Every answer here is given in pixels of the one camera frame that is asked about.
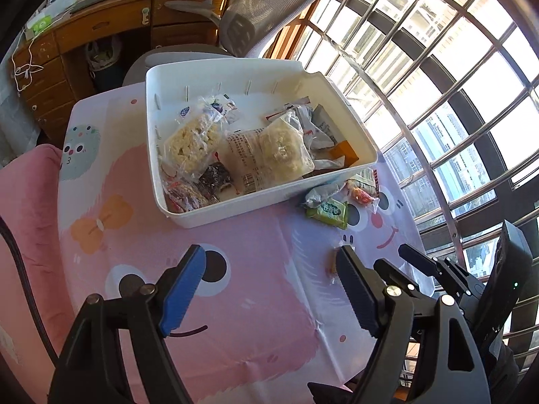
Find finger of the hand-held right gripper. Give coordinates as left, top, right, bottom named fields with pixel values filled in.
left=398, top=243, right=477, bottom=300

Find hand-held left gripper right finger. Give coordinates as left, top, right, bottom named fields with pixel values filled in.
left=336, top=245, right=491, bottom=404

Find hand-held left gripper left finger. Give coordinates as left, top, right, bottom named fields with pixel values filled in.
left=48, top=244, right=207, bottom=404

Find clear red-edged peanut candy packet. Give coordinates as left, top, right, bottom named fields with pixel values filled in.
left=162, top=177, right=211, bottom=213

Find dark red snack packet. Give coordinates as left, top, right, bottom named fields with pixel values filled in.
left=197, top=162, right=235, bottom=197

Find clear packet with printed text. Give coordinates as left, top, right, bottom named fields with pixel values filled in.
left=221, top=128, right=265, bottom=195

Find clear chunky rice crisp packet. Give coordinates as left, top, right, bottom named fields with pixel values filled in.
left=161, top=107, right=225, bottom=178

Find white orange oat bar packet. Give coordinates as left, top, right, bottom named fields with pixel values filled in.
left=312, top=105, right=359, bottom=167

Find clear fine rice crisp packet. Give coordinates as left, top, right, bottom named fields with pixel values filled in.
left=257, top=111, right=316, bottom=178

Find grey foil packets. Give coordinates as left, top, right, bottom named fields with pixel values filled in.
left=294, top=107, right=323, bottom=149

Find small clear red-print packet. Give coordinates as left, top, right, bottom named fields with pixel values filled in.
left=263, top=102, right=314, bottom=124

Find white plastic bin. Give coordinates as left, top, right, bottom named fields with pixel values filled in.
left=145, top=58, right=379, bottom=229

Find orange yellow snack packet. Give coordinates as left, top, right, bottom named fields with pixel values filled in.
left=327, top=249, right=343, bottom=283

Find cartoon printed tablecloth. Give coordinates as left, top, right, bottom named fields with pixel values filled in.
left=57, top=80, right=439, bottom=396

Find red clear snack packet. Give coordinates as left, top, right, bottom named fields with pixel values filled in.
left=346, top=184, right=380, bottom=205

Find green white snack packet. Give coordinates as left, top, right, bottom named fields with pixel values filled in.
left=349, top=168, right=378, bottom=188

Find silver white snack packet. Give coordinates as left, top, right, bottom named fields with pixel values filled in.
left=303, top=182, right=351, bottom=209

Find pink plush blanket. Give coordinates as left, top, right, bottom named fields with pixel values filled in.
left=0, top=143, right=75, bottom=392

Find blueberry print snack packet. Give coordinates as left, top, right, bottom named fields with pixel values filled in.
left=201, top=95, right=242, bottom=124

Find window with metal grille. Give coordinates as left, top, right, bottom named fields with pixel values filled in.
left=261, top=0, right=539, bottom=388

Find trash bin with bag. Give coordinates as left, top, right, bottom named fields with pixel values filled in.
left=84, top=36, right=125, bottom=93

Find wooden desk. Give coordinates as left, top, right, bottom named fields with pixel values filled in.
left=8, top=0, right=231, bottom=144

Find grey mesh office chair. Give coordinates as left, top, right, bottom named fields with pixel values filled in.
left=122, top=0, right=336, bottom=87

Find green white box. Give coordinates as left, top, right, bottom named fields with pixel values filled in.
left=25, top=13, right=54, bottom=39

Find black cable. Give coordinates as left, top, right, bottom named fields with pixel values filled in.
left=0, top=214, right=60, bottom=367

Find white cable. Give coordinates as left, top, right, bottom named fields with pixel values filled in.
left=11, top=41, right=39, bottom=92

